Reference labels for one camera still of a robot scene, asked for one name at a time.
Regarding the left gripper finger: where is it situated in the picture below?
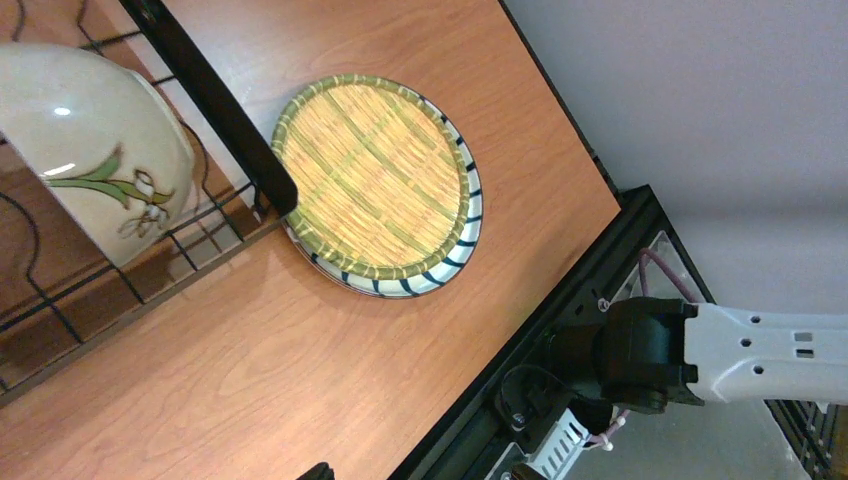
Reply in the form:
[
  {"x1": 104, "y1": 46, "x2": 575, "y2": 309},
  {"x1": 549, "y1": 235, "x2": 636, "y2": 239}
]
[{"x1": 297, "y1": 462, "x2": 335, "y2": 480}]

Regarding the white black striped plate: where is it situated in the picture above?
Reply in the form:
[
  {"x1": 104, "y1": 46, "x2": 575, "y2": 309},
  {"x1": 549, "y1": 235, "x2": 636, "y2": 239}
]
[{"x1": 283, "y1": 92, "x2": 484, "y2": 299}]

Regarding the black wire dish rack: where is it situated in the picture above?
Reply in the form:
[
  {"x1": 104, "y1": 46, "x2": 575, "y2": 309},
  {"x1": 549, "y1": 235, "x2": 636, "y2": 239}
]
[{"x1": 1, "y1": 1, "x2": 296, "y2": 405}]

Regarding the white bowl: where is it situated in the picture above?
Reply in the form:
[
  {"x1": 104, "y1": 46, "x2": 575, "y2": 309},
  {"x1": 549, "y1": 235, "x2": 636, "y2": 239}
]
[{"x1": 1, "y1": 43, "x2": 195, "y2": 267}]

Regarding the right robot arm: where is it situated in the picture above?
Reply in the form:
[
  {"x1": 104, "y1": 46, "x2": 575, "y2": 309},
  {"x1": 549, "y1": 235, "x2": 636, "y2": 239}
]
[{"x1": 546, "y1": 297, "x2": 847, "y2": 414}]

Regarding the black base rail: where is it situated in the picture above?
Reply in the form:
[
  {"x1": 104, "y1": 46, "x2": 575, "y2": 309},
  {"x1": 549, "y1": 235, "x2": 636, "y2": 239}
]
[{"x1": 387, "y1": 185, "x2": 717, "y2": 480}]

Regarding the white slotted cable duct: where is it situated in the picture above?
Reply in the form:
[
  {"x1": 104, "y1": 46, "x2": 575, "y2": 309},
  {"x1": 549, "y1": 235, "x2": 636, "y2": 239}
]
[{"x1": 526, "y1": 408, "x2": 591, "y2": 480}]

